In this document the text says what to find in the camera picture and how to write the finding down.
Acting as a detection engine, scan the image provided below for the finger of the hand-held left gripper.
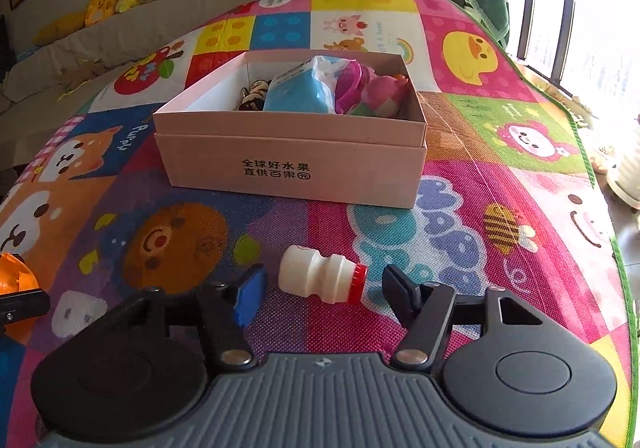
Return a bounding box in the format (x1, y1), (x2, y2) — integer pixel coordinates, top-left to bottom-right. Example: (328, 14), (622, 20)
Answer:
(0, 290), (51, 329)

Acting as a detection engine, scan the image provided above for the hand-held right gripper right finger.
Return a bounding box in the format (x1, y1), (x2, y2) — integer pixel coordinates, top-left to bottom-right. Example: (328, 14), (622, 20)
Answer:
(381, 265), (547, 371)

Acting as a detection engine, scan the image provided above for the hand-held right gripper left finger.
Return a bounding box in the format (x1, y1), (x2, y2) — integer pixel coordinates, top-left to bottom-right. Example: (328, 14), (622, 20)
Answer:
(117, 263), (269, 370)

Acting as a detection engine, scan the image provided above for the orange toy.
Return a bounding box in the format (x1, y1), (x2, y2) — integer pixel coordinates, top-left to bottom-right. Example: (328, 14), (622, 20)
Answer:
(0, 252), (41, 346)

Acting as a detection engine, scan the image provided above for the white yogurt bottle red cap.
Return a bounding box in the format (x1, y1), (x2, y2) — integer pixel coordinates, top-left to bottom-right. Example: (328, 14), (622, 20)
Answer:
(278, 245), (369, 305)

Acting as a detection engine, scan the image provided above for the pink cardboard box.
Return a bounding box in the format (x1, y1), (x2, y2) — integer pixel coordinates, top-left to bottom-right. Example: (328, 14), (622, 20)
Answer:
(152, 49), (428, 209)

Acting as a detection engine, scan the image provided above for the colourful plush toy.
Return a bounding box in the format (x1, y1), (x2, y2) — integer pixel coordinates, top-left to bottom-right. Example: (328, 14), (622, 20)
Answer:
(347, 75), (416, 119)

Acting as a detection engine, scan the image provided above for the blue tissue pack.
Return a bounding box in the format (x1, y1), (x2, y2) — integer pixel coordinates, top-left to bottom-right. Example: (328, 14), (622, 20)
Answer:
(262, 55), (358, 115)

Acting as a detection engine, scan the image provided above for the colourful cartoon play mat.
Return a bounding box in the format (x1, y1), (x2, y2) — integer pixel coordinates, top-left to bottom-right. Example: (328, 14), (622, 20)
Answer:
(0, 0), (631, 448)

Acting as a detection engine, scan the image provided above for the brown striped toy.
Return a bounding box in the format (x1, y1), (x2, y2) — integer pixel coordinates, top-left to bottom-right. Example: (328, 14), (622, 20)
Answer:
(237, 79), (273, 111)

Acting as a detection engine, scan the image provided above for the pink plastic basket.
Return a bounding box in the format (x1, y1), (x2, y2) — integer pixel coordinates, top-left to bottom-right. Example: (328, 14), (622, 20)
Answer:
(334, 60), (381, 115)

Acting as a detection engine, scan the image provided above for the white flower pot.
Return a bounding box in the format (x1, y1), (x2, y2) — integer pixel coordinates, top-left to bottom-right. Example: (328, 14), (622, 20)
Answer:
(605, 138), (640, 209)

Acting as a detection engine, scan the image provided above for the beige sofa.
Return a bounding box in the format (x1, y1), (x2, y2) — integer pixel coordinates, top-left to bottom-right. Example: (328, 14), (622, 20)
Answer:
(0, 0), (381, 179)

